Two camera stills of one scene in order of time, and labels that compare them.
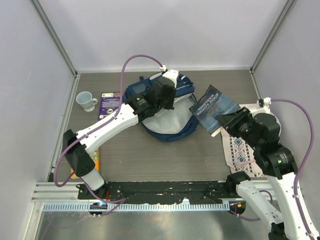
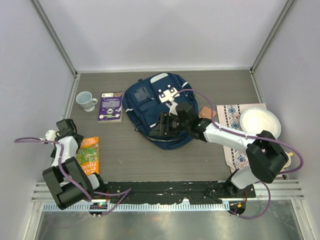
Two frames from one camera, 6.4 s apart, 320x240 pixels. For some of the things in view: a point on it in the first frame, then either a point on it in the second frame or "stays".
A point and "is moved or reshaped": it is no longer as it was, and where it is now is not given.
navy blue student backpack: (176, 124) is moved or reshaped
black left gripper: (170, 105) to (81, 139)
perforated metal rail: (136, 206) stays
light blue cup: (85, 98) stays
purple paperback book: (110, 103) stays
